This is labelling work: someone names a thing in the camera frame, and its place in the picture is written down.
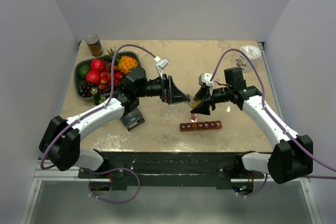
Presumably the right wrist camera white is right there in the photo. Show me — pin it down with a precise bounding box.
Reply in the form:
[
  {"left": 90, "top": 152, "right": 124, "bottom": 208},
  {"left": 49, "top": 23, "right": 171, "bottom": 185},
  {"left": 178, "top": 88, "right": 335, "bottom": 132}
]
[{"left": 198, "top": 73, "right": 214, "bottom": 88}]

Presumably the small pill bottle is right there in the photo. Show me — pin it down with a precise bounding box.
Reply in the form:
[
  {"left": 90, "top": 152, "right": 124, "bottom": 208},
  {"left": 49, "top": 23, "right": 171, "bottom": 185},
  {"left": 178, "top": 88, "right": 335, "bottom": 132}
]
[{"left": 188, "top": 97, "right": 202, "bottom": 109}]

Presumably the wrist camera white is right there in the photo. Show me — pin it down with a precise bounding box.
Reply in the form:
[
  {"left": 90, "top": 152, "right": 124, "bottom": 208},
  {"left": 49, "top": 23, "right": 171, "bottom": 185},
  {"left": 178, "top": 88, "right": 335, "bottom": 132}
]
[
  {"left": 198, "top": 73, "right": 214, "bottom": 88},
  {"left": 154, "top": 57, "right": 170, "bottom": 78}
]

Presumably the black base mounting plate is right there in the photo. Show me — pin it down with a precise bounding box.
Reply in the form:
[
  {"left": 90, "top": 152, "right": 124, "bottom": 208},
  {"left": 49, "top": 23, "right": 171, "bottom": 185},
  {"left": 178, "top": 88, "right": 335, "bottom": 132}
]
[{"left": 78, "top": 152, "right": 264, "bottom": 190}]

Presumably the red apple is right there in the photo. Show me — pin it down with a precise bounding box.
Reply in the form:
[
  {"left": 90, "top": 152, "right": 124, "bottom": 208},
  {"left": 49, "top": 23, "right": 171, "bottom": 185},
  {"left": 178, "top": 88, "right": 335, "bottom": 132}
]
[
  {"left": 85, "top": 70, "right": 101, "bottom": 84},
  {"left": 90, "top": 59, "right": 106, "bottom": 73}
]

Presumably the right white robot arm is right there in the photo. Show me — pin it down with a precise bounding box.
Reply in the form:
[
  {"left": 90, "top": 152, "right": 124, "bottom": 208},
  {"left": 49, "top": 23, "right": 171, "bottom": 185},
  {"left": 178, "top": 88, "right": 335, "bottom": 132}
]
[{"left": 191, "top": 67, "right": 313, "bottom": 184}]

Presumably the dark grape bunch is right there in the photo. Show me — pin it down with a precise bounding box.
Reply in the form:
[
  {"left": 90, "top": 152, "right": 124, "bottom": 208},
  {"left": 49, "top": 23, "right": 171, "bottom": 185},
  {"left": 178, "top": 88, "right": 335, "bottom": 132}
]
[{"left": 74, "top": 77, "right": 112, "bottom": 100}]

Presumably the clear gold bottle lid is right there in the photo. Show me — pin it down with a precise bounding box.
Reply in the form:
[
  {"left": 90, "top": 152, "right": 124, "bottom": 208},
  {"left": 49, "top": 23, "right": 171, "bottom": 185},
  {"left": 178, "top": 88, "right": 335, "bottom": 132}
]
[{"left": 186, "top": 94, "right": 194, "bottom": 103}]

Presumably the red apple upper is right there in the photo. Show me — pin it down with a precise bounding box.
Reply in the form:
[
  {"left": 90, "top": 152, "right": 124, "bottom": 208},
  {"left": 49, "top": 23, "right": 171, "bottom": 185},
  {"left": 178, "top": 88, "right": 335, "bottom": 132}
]
[{"left": 90, "top": 59, "right": 106, "bottom": 73}]

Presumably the orange spiky fruit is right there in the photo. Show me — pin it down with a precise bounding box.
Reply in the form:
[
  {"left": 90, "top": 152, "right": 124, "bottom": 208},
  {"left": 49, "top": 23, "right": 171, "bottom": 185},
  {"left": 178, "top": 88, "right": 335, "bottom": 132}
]
[{"left": 118, "top": 56, "right": 139, "bottom": 74}]

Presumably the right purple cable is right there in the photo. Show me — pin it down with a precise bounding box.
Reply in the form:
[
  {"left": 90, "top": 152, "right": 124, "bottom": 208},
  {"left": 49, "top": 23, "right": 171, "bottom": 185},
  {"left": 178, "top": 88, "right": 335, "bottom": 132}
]
[{"left": 211, "top": 48, "right": 336, "bottom": 198}]

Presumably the red apple lower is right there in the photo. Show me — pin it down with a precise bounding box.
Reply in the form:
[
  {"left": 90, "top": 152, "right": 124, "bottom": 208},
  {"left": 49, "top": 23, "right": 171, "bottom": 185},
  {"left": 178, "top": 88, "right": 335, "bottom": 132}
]
[{"left": 85, "top": 70, "right": 101, "bottom": 84}]

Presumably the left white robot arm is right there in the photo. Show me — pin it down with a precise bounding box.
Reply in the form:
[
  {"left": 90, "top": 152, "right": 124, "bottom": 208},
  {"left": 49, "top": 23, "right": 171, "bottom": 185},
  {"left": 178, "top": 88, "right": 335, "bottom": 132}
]
[{"left": 39, "top": 67, "right": 190, "bottom": 178}]

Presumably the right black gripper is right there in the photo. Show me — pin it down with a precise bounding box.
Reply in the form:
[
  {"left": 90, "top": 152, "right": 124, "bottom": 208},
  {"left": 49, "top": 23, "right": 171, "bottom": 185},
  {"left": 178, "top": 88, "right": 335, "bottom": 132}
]
[{"left": 191, "top": 85, "right": 233, "bottom": 115}]

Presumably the tin can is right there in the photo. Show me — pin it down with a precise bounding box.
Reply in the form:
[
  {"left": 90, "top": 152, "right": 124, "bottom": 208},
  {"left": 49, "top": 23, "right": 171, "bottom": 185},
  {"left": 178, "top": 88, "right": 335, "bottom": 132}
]
[{"left": 85, "top": 35, "right": 103, "bottom": 57}]

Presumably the green glass bottle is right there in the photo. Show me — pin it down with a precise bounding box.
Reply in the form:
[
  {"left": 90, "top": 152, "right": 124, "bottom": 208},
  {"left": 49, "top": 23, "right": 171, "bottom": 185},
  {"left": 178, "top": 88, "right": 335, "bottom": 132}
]
[{"left": 90, "top": 88, "right": 106, "bottom": 105}]

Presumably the strawberries pile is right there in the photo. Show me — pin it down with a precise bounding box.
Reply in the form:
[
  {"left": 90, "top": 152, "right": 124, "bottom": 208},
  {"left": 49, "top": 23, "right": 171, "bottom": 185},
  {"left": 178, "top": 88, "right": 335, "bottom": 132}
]
[{"left": 98, "top": 64, "right": 123, "bottom": 90}]

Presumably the grey fruit tray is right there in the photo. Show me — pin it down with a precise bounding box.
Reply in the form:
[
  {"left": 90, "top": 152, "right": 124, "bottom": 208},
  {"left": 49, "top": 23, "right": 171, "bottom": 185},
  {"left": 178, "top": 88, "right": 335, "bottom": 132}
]
[{"left": 74, "top": 50, "right": 141, "bottom": 101}]

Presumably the red weekly pill organizer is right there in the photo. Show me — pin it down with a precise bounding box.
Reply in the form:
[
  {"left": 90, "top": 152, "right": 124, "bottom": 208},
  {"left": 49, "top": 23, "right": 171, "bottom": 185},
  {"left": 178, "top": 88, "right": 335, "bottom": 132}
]
[{"left": 179, "top": 114, "right": 222, "bottom": 132}]

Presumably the green lime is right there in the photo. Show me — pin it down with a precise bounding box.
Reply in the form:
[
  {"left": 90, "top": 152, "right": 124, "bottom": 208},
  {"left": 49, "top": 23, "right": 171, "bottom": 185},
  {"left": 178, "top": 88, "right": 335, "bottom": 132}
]
[{"left": 78, "top": 64, "right": 90, "bottom": 79}]

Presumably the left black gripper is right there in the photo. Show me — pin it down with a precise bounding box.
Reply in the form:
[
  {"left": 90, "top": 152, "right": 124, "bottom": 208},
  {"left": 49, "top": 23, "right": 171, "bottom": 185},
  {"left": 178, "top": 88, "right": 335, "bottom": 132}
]
[{"left": 136, "top": 74, "right": 190, "bottom": 104}]

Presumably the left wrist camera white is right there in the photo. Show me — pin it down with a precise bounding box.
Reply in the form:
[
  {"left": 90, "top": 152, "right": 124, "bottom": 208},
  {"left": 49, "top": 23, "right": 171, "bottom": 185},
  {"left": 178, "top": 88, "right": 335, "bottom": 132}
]
[{"left": 154, "top": 57, "right": 170, "bottom": 78}]

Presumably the razor package box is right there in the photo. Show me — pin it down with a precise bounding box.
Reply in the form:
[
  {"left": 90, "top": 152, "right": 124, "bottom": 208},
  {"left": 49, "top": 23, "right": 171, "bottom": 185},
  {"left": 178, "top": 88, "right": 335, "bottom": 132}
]
[{"left": 120, "top": 108, "right": 145, "bottom": 131}]

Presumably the white paper cup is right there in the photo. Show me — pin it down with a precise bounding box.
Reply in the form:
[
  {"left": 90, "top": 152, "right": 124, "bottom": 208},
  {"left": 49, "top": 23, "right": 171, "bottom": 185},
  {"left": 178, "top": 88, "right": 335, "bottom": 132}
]
[{"left": 235, "top": 45, "right": 261, "bottom": 72}]

